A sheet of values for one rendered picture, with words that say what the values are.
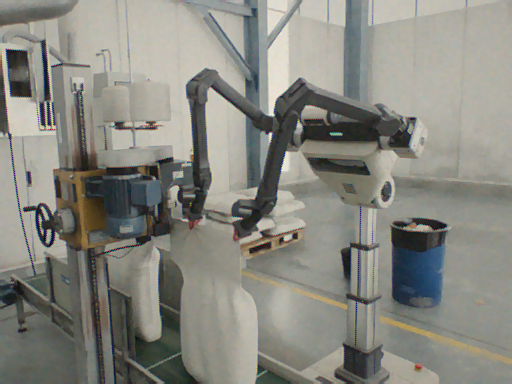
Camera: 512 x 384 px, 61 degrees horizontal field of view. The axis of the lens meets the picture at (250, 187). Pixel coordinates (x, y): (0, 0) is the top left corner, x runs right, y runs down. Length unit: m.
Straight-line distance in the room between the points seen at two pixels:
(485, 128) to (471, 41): 1.70
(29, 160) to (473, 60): 7.99
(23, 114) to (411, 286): 3.48
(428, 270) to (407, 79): 6.87
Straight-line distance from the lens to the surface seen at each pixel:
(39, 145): 4.65
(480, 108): 9.58
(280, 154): 1.45
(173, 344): 2.43
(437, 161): 9.88
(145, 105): 1.75
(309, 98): 1.34
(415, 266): 3.73
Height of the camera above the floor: 1.53
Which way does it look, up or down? 9 degrees down
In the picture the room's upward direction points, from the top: 1 degrees counter-clockwise
